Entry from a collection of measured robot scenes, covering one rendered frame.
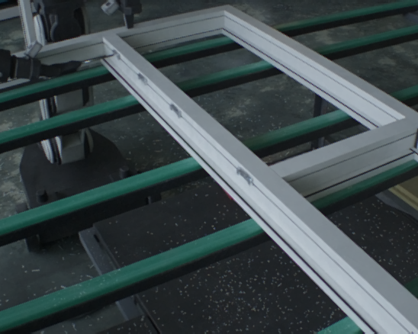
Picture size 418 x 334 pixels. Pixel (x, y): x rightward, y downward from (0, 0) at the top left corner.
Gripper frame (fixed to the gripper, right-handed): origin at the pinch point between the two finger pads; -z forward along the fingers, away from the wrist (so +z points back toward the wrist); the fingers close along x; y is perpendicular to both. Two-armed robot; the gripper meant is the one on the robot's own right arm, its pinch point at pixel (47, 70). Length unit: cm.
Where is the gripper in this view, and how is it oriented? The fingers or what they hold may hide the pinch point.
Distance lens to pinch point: 158.0
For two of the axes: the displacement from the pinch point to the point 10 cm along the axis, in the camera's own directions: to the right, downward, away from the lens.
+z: -8.6, -0.4, -5.0
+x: -4.8, -2.6, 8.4
